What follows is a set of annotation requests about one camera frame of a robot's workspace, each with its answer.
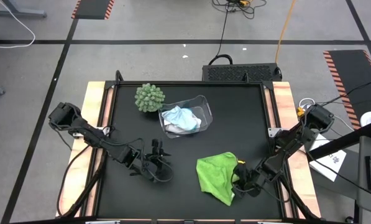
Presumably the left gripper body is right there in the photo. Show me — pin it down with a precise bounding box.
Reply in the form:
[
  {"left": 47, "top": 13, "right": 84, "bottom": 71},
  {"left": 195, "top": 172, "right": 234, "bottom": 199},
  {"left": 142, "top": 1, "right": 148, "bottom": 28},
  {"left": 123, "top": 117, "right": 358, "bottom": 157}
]
[{"left": 129, "top": 139, "right": 169, "bottom": 177}]

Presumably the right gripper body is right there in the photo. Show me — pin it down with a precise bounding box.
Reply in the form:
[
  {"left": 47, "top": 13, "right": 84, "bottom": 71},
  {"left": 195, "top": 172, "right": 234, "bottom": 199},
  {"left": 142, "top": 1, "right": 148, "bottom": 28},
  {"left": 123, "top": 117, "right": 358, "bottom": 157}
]
[{"left": 234, "top": 161, "right": 267, "bottom": 199}]

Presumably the green microfiber towel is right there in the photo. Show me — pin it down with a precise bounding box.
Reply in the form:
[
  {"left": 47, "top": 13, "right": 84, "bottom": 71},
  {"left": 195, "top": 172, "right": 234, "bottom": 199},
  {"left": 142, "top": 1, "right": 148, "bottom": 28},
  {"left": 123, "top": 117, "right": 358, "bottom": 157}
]
[{"left": 196, "top": 151, "right": 240, "bottom": 207}]

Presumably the white waffle-weave towel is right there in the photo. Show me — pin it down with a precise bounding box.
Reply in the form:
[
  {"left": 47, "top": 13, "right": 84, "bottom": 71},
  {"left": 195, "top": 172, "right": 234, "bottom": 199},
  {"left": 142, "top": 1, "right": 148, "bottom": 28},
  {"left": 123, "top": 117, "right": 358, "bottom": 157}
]
[{"left": 163, "top": 123, "right": 186, "bottom": 134}]

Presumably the light blue microfiber towel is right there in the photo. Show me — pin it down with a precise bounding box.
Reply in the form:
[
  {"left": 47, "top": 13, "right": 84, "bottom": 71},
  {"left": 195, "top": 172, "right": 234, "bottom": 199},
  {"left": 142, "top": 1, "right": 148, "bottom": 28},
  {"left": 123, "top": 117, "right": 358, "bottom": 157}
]
[{"left": 161, "top": 105, "right": 202, "bottom": 131}]

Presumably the clear plastic bin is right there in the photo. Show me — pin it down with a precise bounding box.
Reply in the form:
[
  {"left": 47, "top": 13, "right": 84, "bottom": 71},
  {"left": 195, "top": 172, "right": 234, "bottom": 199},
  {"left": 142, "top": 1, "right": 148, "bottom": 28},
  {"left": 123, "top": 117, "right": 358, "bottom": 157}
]
[{"left": 158, "top": 95, "right": 214, "bottom": 139}]

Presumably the potted green succulent plant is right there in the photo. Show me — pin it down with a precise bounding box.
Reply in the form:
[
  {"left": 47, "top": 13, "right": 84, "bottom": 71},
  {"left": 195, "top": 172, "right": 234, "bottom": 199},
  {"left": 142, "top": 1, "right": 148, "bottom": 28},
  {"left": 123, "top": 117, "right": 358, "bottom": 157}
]
[{"left": 134, "top": 83, "right": 167, "bottom": 114}]

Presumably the white paper sheet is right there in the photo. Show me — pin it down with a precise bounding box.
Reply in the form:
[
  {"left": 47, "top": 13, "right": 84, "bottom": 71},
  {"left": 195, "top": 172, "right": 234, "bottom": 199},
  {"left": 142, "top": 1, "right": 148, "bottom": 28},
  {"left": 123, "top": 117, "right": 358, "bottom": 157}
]
[{"left": 309, "top": 133, "right": 347, "bottom": 183}]

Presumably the wooden table side board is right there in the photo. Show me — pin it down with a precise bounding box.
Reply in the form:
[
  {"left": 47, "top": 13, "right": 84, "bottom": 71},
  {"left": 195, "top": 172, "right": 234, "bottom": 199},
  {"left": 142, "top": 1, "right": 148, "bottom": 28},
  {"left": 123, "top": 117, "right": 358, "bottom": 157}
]
[
  {"left": 264, "top": 81, "right": 322, "bottom": 218},
  {"left": 56, "top": 81, "right": 115, "bottom": 218}
]

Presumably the black diagonal metal beam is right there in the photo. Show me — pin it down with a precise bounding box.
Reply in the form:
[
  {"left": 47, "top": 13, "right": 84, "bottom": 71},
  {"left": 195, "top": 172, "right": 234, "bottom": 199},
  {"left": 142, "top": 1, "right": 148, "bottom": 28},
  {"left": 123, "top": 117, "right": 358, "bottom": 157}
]
[{"left": 306, "top": 123, "right": 371, "bottom": 160}]

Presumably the black perforated computer case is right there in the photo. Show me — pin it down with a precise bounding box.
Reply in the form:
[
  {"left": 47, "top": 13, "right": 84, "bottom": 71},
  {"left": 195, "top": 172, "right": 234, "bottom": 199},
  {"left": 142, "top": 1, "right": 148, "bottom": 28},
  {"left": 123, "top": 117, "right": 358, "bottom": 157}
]
[{"left": 202, "top": 63, "right": 283, "bottom": 83}]

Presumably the grey office desk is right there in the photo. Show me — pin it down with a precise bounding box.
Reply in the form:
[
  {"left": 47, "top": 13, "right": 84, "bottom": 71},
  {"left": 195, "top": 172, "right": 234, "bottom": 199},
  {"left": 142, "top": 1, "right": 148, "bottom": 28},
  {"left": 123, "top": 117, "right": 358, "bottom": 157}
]
[{"left": 357, "top": 135, "right": 371, "bottom": 215}]

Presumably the white round cup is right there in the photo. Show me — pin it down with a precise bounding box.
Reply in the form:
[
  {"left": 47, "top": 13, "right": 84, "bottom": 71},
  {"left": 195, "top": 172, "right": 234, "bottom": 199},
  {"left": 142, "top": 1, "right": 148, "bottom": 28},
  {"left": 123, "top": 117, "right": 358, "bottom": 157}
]
[{"left": 360, "top": 111, "right": 371, "bottom": 128}]

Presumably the black orange-striped floor mat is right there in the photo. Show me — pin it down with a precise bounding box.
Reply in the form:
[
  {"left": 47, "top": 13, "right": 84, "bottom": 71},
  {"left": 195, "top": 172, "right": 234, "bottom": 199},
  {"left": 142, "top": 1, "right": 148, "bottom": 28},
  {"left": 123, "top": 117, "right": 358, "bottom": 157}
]
[
  {"left": 323, "top": 49, "right": 371, "bottom": 131},
  {"left": 71, "top": 0, "right": 116, "bottom": 21}
]

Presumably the black metal table frame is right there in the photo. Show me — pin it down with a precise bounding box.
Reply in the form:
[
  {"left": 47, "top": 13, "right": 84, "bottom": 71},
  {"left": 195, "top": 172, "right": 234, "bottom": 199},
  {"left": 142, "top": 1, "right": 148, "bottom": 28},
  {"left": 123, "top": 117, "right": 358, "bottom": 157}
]
[{"left": 56, "top": 70, "right": 321, "bottom": 224}]

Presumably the white coiled cable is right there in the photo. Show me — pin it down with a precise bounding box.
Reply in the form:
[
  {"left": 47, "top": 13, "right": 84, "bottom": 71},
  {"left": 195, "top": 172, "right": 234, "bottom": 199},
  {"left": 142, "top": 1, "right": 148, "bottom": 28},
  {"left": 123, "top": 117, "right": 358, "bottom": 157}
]
[{"left": 298, "top": 97, "right": 316, "bottom": 110}]

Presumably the yellow extension cable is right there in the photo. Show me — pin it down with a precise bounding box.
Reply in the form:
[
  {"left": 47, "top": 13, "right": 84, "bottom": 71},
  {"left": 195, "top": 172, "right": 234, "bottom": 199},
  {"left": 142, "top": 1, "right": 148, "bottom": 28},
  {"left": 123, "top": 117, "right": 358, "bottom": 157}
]
[{"left": 274, "top": 0, "right": 297, "bottom": 64}]

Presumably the black floor cable bundle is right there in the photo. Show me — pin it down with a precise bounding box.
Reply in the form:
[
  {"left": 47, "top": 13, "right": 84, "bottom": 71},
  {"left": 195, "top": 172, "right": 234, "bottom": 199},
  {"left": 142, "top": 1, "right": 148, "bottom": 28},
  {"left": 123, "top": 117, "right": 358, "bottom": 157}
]
[{"left": 212, "top": 0, "right": 268, "bottom": 20}]

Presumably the white floor cable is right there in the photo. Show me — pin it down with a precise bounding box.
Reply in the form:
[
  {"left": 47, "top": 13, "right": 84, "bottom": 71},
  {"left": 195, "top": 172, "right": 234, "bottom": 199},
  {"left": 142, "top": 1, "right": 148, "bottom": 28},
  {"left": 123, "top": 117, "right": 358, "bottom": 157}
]
[{"left": 0, "top": 0, "right": 37, "bottom": 50}]

